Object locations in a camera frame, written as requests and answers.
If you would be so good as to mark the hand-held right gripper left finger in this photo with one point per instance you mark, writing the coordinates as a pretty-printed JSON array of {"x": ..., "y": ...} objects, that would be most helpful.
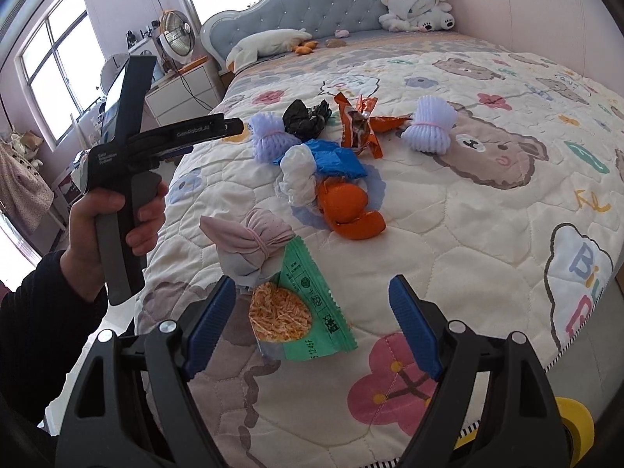
[{"x": 214, "y": 324}]

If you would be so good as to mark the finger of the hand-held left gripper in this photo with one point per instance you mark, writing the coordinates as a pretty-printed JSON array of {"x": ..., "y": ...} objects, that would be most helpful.
[{"x": 226, "y": 129}]

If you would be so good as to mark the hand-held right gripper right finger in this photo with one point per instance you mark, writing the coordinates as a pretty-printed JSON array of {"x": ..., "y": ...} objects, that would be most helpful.
[{"x": 414, "y": 326}]

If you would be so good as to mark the purple foam fruit net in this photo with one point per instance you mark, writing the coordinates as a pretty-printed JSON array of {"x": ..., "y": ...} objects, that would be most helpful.
[
  {"x": 270, "y": 136},
  {"x": 429, "y": 122}
]

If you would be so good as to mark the black plastic bag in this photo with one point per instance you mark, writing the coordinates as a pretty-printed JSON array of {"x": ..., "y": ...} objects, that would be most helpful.
[{"x": 302, "y": 117}]

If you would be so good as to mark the green snack packet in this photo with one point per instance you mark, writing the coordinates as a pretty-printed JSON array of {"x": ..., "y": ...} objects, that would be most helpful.
[{"x": 312, "y": 287}]

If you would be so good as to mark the blue sock bundle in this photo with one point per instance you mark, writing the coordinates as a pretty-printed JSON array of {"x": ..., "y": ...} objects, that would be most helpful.
[{"x": 339, "y": 161}]

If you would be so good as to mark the orange patterned sock bundle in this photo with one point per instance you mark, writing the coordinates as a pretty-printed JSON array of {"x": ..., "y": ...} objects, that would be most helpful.
[{"x": 356, "y": 129}]

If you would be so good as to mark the person's left hand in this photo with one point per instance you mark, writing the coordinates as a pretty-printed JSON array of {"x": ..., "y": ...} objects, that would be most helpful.
[{"x": 83, "y": 239}]

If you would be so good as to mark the white nightstand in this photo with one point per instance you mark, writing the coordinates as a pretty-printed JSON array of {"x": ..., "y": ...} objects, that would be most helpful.
[{"x": 185, "y": 92}]

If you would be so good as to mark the white sock bundle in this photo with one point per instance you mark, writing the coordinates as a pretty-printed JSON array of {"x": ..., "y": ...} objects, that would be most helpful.
[{"x": 298, "y": 175}]

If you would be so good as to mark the pink grey sock bundle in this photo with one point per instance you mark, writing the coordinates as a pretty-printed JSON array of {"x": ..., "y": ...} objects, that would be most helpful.
[{"x": 248, "y": 239}]

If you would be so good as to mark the white goose plush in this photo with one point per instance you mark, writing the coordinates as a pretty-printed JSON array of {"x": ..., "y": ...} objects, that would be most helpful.
[{"x": 263, "y": 44}]

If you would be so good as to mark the electric fan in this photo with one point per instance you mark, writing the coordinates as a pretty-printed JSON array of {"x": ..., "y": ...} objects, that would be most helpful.
[{"x": 176, "y": 34}]

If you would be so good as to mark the floral garment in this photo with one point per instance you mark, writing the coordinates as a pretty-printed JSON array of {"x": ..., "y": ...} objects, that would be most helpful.
[{"x": 22, "y": 190}]

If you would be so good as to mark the small orange plush toy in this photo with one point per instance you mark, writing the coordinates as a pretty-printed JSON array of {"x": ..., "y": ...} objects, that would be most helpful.
[{"x": 304, "y": 48}]

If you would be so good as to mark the printed bear quilt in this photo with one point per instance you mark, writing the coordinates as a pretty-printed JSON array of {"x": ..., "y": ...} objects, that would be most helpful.
[{"x": 487, "y": 234}]

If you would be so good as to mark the large side window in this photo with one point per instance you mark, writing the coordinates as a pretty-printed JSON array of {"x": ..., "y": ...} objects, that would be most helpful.
[{"x": 53, "y": 53}]

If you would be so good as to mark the small brown round item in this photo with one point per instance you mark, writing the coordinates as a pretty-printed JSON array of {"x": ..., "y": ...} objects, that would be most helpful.
[{"x": 335, "y": 43}]

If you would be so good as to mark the small pink plush item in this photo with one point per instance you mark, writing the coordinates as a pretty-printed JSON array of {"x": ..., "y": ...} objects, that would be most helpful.
[{"x": 341, "y": 33}]

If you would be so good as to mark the blue tufted bed headboard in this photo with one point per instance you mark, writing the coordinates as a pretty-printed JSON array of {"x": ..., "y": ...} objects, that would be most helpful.
[{"x": 317, "y": 5}]

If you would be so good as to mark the yellow tape roll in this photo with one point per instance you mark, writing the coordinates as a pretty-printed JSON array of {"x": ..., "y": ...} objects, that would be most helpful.
[{"x": 573, "y": 419}]

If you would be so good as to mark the patterned bed sheet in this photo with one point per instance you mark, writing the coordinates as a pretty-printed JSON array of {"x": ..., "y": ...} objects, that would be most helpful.
[{"x": 390, "y": 44}]

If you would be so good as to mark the white plush dog toy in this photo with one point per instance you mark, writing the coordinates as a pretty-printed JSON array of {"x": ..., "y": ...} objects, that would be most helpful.
[{"x": 414, "y": 5}]

